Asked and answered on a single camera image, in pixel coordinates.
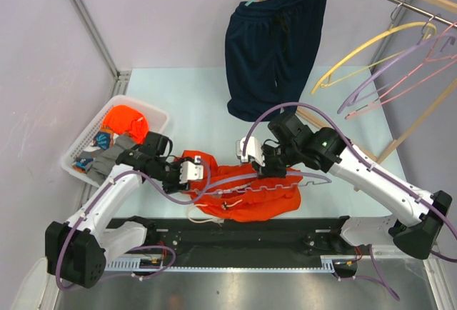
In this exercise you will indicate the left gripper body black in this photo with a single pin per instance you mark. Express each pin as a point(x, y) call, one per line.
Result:
point(169, 174)

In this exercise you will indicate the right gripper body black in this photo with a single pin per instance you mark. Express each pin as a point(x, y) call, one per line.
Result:
point(275, 162)

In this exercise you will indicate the purple notched hanger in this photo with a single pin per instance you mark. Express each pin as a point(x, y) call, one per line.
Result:
point(315, 179)

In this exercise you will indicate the orange shorts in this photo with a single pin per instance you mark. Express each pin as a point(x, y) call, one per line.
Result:
point(243, 201)

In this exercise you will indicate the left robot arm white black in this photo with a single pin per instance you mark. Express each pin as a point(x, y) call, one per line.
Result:
point(78, 250)

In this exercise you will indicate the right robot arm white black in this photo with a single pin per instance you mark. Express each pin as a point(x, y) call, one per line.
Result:
point(416, 216)

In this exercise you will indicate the navy blue shorts hanging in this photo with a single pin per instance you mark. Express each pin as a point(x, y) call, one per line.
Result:
point(270, 49)

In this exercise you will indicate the pink hanger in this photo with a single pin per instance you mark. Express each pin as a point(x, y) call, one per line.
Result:
point(425, 71)

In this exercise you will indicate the white laundry basket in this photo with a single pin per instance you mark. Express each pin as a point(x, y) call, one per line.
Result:
point(157, 118)

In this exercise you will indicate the grey garment in basket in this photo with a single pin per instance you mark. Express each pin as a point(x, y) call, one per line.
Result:
point(101, 167)

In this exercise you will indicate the blue patterned garment in basket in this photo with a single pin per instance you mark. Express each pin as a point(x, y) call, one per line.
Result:
point(101, 141)

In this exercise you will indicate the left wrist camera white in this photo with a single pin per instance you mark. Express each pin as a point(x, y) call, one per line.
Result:
point(191, 169)

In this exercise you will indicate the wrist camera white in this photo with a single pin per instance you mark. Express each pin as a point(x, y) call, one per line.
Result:
point(250, 151)
point(191, 169)

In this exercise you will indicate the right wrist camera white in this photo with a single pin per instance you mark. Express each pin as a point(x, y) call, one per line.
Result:
point(250, 151)

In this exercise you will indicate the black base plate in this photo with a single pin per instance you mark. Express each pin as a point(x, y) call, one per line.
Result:
point(274, 243)

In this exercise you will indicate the white cable duct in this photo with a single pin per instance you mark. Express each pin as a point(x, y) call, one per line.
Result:
point(142, 265)

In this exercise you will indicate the aluminium frame post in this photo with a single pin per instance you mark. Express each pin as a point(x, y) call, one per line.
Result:
point(95, 36)

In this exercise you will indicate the wooden clothes rack frame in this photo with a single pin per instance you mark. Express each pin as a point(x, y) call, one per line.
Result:
point(443, 85)

